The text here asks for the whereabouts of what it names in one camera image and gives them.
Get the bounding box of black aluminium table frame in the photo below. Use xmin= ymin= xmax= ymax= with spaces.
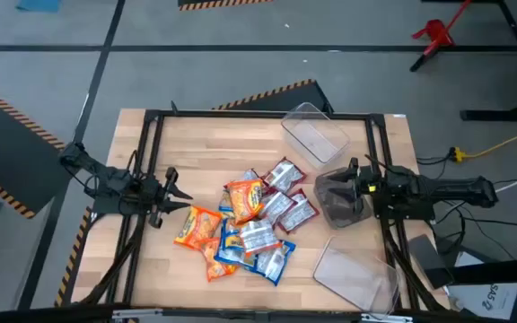
xmin=78 ymin=107 xmax=448 ymax=313

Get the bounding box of black flat box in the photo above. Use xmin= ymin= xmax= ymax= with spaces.
xmin=407 ymin=232 xmax=456 ymax=291

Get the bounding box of clear plastic bin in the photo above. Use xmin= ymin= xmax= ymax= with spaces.
xmin=280 ymin=101 xmax=352 ymax=170
xmin=311 ymin=235 xmax=399 ymax=315

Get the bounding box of black hazard-striped floor mat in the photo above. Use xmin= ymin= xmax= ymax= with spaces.
xmin=177 ymin=0 xmax=274 ymax=13
xmin=212 ymin=78 xmax=335 ymax=116

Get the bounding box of large black hazard-striped mat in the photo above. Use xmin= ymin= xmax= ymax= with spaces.
xmin=0 ymin=79 xmax=74 ymax=220

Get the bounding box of smoky grey plastic bin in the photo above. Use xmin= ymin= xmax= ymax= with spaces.
xmin=313 ymin=166 xmax=373 ymax=230

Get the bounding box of black metal stand frame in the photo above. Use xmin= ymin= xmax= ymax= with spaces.
xmin=459 ymin=0 xmax=517 ymax=123

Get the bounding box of white printed box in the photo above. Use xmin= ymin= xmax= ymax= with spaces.
xmin=446 ymin=250 xmax=517 ymax=322

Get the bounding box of black crossbar with silver brackets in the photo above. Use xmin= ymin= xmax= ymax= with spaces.
xmin=0 ymin=303 xmax=517 ymax=323

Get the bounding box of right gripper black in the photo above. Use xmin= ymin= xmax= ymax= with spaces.
xmin=328 ymin=156 xmax=393 ymax=215

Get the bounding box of blue floor mat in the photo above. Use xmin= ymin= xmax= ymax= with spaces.
xmin=14 ymin=0 xmax=62 ymax=13

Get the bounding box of red Maruchan ramen pack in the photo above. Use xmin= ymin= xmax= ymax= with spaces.
xmin=277 ymin=188 xmax=320 ymax=234
xmin=258 ymin=190 xmax=298 ymax=225
xmin=240 ymin=169 xmax=269 ymax=189
xmin=261 ymin=156 xmax=308 ymax=194

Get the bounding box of red metal clamp stand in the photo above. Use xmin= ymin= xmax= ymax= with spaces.
xmin=409 ymin=0 xmax=474 ymax=73

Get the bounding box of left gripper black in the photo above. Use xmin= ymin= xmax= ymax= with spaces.
xmin=139 ymin=166 xmax=194 ymax=230

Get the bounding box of yellow extension cable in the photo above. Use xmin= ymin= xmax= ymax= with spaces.
xmin=449 ymin=123 xmax=517 ymax=163

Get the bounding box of black floor cable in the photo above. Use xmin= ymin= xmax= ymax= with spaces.
xmin=460 ymin=216 xmax=517 ymax=230

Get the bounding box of blue Maruchan ramen pack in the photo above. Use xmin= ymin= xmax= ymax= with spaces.
xmin=244 ymin=240 xmax=297 ymax=287
xmin=214 ymin=218 xmax=258 ymax=268
xmin=217 ymin=188 xmax=237 ymax=215

